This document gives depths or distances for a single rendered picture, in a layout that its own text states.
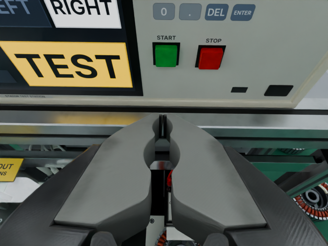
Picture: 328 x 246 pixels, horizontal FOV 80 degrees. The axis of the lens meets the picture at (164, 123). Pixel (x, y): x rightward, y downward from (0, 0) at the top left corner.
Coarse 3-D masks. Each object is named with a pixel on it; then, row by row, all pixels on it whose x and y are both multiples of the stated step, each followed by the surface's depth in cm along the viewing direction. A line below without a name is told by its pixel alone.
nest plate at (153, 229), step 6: (150, 216) 46; (156, 216) 46; (162, 216) 46; (150, 222) 46; (156, 222) 46; (162, 222) 46; (150, 228) 45; (156, 228) 45; (162, 228) 45; (150, 234) 44; (156, 234) 44; (150, 240) 43; (174, 240) 43; (180, 240) 43
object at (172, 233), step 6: (168, 174) 45; (168, 192) 41; (168, 198) 40; (168, 204) 39; (168, 210) 39; (168, 216) 38; (168, 222) 38; (168, 228) 40; (174, 228) 40; (168, 234) 40; (174, 234) 40; (180, 234) 40; (192, 240) 40
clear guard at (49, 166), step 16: (0, 144) 25; (16, 144) 25; (32, 144) 25; (32, 160) 24; (48, 160) 24; (64, 160) 24; (16, 176) 23; (32, 176) 23; (48, 176) 23; (0, 192) 22; (16, 192) 22; (0, 208) 21; (0, 224) 20
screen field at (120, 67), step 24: (24, 48) 17; (48, 48) 17; (72, 48) 17; (96, 48) 17; (120, 48) 16; (24, 72) 19; (48, 72) 19; (72, 72) 19; (96, 72) 19; (120, 72) 19
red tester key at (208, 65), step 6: (204, 48) 16; (210, 48) 16; (216, 48) 16; (204, 54) 16; (210, 54) 16; (216, 54) 16; (222, 54) 16; (204, 60) 17; (210, 60) 17; (216, 60) 17; (198, 66) 18; (204, 66) 17; (210, 66) 17; (216, 66) 17
